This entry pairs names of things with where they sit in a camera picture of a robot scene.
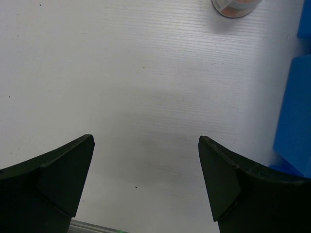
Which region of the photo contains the left dark spice jar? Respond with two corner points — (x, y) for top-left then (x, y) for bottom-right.
(212, 0), (262, 18)

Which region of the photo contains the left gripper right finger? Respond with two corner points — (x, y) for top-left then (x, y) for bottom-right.
(198, 136), (311, 233)

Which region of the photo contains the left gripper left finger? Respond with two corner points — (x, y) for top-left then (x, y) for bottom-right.
(0, 134), (95, 233)

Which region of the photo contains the blue three-compartment plastic bin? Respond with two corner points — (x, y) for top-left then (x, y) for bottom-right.
(268, 0), (311, 178)

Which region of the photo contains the front aluminium rail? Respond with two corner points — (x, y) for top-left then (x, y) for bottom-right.
(68, 220), (127, 233)

